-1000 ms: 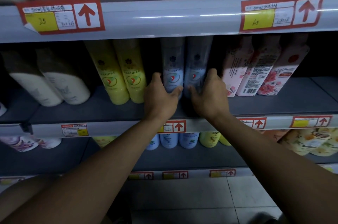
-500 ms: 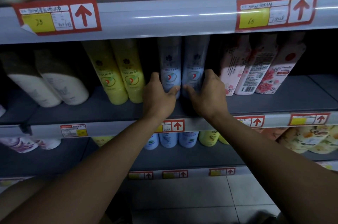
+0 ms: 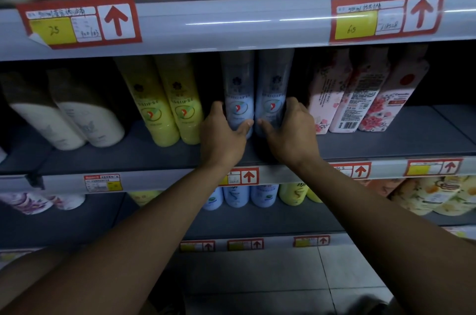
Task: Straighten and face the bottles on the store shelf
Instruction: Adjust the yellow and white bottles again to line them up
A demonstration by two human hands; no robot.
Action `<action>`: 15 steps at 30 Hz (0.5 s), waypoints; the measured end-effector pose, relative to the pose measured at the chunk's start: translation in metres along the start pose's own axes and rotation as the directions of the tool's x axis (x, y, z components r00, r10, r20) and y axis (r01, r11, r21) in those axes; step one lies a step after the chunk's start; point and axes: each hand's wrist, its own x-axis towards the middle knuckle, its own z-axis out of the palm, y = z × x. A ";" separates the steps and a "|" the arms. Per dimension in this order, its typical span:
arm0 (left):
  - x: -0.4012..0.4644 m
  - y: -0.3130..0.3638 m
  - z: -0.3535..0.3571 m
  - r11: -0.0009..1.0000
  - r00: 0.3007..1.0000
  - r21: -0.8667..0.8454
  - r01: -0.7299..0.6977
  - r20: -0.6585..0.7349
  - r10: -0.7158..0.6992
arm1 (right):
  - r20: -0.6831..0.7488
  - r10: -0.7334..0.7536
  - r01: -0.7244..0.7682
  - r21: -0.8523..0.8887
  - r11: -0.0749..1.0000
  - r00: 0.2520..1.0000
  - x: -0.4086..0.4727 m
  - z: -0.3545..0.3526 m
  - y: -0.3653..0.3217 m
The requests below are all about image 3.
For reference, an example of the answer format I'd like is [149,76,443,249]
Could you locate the person's left hand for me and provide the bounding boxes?
[199,101,255,170]

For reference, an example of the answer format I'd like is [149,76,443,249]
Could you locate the person's right hand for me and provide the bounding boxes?
[257,97,321,169]

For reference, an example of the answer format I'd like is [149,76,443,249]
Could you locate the pink floral bottle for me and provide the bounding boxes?
[306,49,353,135]
[329,47,391,134]
[358,45,430,133]

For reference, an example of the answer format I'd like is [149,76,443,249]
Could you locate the small light blue bottle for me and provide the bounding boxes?
[202,187,225,211]
[223,185,250,208]
[250,184,280,208]

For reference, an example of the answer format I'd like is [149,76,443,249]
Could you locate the yellow shampoo bottle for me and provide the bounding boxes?
[113,56,181,147]
[154,53,204,145]

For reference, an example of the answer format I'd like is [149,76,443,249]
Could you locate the light blue shampoo bottle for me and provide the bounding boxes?
[254,49,295,137]
[220,50,255,140]

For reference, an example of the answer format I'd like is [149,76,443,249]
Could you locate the grey metal shelf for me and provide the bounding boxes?
[0,0,476,263]

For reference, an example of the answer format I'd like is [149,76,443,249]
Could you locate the small orange bottle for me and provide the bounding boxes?
[366,178,406,197]

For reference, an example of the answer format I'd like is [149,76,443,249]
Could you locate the white shampoo bottle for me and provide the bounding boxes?
[0,71,86,151]
[47,67,125,148]

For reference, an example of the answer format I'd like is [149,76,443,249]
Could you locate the person's left forearm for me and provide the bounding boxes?
[0,160,233,315]

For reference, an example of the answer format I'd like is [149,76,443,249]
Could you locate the person's right forearm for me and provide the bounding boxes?
[294,154,476,315]

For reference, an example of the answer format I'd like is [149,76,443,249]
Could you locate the person's left shoe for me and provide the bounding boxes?
[148,273,186,315]

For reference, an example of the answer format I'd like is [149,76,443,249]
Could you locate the person's shoe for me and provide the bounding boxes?
[344,294,391,315]
[148,273,186,315]

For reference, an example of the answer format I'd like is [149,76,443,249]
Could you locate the person's right shoe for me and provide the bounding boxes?
[344,294,391,315]

